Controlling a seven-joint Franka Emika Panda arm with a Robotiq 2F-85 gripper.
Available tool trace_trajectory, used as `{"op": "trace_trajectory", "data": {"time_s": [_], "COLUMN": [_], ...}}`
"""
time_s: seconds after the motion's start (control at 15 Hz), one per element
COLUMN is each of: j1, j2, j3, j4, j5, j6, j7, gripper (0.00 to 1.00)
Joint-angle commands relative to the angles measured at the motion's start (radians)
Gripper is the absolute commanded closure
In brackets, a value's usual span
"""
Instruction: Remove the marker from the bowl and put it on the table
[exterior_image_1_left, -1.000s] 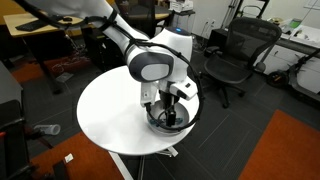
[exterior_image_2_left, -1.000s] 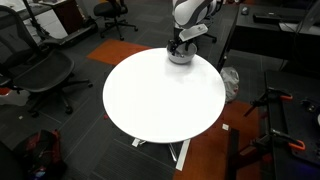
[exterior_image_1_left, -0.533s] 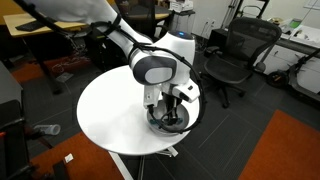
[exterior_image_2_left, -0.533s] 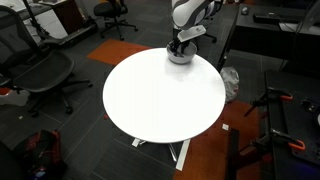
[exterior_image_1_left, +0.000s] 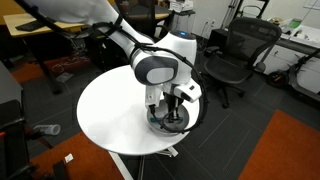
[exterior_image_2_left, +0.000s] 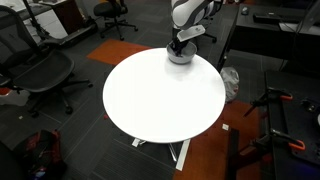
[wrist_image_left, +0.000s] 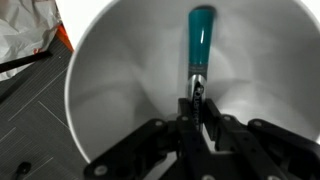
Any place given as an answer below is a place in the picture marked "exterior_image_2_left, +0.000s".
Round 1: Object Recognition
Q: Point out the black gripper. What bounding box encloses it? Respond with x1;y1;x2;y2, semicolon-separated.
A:
171;37;190;57

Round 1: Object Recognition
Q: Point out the white round bowl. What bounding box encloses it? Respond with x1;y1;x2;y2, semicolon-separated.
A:
166;41;198;65

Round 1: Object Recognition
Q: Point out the black office chair base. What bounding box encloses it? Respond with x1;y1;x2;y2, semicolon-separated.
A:
196;19;219;44

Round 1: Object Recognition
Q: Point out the white plastic bag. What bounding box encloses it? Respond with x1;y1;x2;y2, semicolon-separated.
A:
219;66;240;103

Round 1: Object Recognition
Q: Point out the black swivel office chair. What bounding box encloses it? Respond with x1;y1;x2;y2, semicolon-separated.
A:
93;0;139;42

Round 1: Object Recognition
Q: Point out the black office desk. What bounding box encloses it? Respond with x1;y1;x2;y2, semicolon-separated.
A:
218;3;320;73

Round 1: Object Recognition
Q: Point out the black keyboard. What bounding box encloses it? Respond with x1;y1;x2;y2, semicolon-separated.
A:
252;12;284;24

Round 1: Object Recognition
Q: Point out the white metal table base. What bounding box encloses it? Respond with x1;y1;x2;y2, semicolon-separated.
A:
131;137;192;172

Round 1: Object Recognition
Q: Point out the black electric scooter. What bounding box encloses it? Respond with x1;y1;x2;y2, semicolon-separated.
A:
21;0;99;48

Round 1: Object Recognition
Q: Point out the dark brown cabinet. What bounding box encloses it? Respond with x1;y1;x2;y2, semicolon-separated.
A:
52;0;90;35

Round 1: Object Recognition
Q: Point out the grey monitor stand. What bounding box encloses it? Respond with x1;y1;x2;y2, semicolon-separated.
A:
278;0;320;36

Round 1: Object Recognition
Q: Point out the long white cabinet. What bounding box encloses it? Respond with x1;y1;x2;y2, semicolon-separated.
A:
19;8;69;41

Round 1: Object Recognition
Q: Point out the black workbench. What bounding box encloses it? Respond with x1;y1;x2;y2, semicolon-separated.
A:
264;69;320;180

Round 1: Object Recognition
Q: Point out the black mesh office chair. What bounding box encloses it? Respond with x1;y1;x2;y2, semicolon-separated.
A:
0;4;94;118

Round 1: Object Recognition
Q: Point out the small black bench device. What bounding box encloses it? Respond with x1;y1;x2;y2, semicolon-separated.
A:
299;97;320;114

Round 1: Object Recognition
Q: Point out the red and black bag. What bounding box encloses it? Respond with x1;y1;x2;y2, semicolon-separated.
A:
13;129;68;180

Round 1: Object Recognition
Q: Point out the grey countertop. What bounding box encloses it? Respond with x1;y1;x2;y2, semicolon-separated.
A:
0;0;51;20

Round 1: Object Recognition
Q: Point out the white plastic floor item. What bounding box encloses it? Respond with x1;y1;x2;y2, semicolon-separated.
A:
0;87;31;107

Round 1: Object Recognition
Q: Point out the black bar clamp orange handle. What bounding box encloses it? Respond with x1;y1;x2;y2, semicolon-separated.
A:
233;128;307;168
243;87;294;118

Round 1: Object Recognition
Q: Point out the black metal post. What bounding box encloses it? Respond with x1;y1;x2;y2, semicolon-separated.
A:
227;128;241;180

